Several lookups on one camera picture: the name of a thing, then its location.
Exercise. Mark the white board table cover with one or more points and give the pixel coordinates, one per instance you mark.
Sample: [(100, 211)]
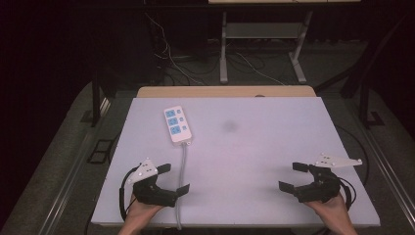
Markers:
[(248, 156)]

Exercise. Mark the black floor frame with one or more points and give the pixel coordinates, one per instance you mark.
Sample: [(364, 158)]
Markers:
[(101, 150)]

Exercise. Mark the person's right hand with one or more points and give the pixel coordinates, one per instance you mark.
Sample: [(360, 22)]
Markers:
[(331, 210)]

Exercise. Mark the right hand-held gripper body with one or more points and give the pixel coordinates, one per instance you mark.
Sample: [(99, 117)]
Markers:
[(321, 189)]

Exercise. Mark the grey metal shelf stand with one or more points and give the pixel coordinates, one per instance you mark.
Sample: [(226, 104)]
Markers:
[(261, 30)]

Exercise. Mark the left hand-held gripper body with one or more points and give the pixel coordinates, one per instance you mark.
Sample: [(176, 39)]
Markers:
[(153, 194)]

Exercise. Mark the person's left hand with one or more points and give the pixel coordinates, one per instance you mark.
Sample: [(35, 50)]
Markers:
[(140, 213)]

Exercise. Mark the white power strip blue sockets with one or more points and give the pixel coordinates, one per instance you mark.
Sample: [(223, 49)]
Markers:
[(177, 124)]

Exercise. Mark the wooden table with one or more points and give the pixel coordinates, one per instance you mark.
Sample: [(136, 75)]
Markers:
[(225, 91)]

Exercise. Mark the aluminium floor rail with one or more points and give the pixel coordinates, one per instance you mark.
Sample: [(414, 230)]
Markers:
[(388, 173), (70, 176)]

